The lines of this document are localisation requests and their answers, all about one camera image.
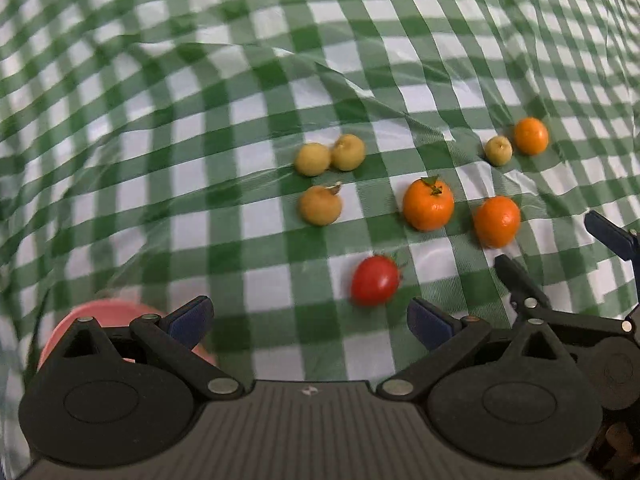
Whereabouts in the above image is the small orange mandarin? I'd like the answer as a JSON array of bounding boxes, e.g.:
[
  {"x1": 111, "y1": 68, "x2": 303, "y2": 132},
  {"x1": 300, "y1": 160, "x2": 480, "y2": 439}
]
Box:
[{"x1": 514, "y1": 117, "x2": 550, "y2": 156}]

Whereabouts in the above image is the orange mandarin with green leaf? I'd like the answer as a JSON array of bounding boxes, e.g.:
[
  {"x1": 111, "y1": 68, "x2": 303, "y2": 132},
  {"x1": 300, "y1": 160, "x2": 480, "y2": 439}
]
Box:
[{"x1": 402, "y1": 175, "x2": 456, "y2": 232}]

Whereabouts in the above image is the red tomato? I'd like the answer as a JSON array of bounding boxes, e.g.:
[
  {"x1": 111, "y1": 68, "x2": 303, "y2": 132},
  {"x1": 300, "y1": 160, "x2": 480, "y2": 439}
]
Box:
[{"x1": 350, "y1": 255, "x2": 402, "y2": 307}]

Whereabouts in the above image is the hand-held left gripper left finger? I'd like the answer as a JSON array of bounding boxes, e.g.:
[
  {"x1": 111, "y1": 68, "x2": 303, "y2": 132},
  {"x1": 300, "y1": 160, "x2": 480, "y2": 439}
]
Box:
[{"x1": 44, "y1": 296, "x2": 245, "y2": 402}]

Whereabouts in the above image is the pink bowl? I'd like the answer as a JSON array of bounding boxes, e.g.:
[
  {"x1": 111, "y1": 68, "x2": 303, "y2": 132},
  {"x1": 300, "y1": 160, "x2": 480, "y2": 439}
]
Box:
[{"x1": 37, "y1": 299, "x2": 219, "y2": 372}]

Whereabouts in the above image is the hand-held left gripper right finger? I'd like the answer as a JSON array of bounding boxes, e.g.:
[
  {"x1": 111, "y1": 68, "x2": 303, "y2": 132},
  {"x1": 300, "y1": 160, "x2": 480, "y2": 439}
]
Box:
[{"x1": 376, "y1": 297, "x2": 577, "y2": 402}]

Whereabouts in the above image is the green white checkered tablecloth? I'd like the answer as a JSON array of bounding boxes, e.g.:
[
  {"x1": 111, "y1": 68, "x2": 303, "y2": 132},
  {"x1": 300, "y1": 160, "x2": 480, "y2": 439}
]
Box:
[{"x1": 0, "y1": 0, "x2": 640, "y2": 480}]

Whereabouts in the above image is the round yellow-green fruit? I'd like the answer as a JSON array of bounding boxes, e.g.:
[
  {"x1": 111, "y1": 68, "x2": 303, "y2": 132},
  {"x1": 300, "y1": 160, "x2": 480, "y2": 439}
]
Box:
[
  {"x1": 330, "y1": 134, "x2": 367, "y2": 172},
  {"x1": 294, "y1": 142, "x2": 332, "y2": 177}
]

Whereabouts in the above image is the yellow-green fruit with stem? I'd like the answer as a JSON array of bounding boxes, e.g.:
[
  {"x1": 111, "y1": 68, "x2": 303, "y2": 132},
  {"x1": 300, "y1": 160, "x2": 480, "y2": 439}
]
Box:
[{"x1": 299, "y1": 183, "x2": 344, "y2": 226}]

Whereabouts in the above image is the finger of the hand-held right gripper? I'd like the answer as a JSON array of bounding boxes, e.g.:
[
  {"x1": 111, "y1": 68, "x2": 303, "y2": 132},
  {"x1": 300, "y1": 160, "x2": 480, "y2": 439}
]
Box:
[
  {"x1": 584, "y1": 210, "x2": 640, "y2": 262},
  {"x1": 494, "y1": 254, "x2": 640, "y2": 333}
]

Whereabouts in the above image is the small yellow-green fruit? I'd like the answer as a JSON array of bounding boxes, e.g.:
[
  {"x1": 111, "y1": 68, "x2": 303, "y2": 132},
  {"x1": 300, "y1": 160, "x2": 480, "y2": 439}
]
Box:
[{"x1": 484, "y1": 135, "x2": 514, "y2": 167}]

